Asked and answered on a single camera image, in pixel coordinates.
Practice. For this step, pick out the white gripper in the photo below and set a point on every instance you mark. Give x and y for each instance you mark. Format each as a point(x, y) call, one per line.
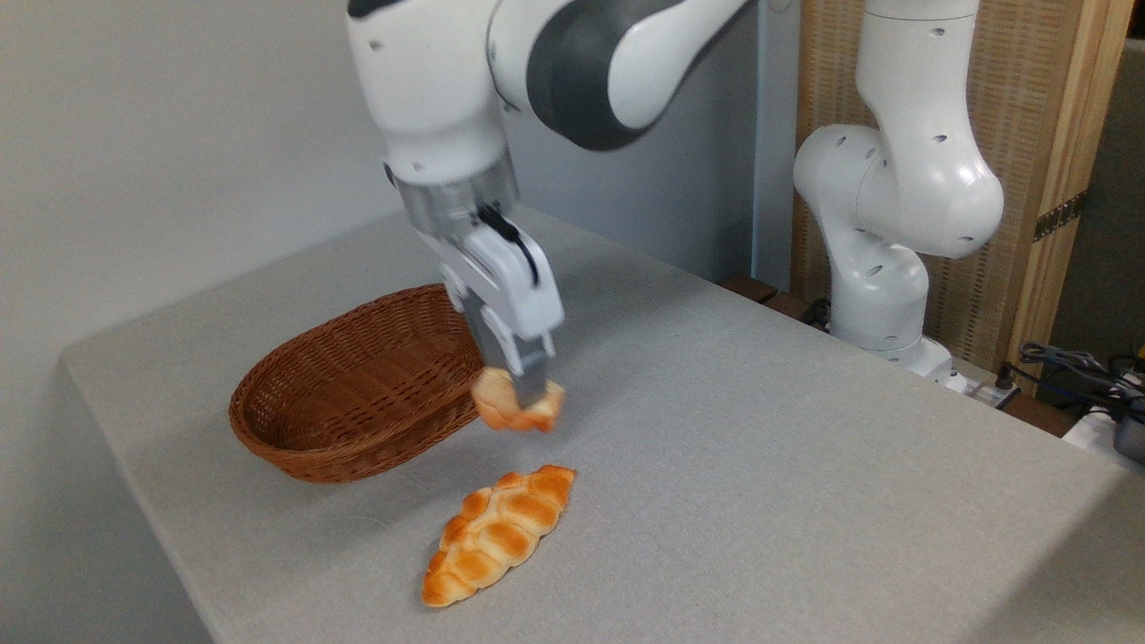
point(514, 286)

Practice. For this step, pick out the round pale bread roll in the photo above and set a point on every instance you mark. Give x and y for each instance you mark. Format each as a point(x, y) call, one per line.
point(501, 407)

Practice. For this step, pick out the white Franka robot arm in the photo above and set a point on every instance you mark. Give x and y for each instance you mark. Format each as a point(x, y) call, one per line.
point(894, 179)

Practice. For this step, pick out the brown wicker basket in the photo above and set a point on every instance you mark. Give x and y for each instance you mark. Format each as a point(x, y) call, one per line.
point(340, 385)

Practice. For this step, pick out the braided golden bread loaf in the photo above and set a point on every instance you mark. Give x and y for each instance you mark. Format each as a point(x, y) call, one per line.
point(501, 537)

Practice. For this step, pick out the brown wooden base board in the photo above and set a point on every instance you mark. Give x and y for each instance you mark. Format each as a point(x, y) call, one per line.
point(769, 295)

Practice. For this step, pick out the grey table cloth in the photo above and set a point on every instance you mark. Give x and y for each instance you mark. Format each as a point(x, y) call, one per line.
point(760, 492)

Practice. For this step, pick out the dark metal screen hinge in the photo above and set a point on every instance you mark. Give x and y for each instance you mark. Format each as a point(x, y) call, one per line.
point(1060, 216)

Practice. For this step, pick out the wooden rattan folding screen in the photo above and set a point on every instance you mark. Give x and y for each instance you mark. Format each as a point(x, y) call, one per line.
point(1020, 89)

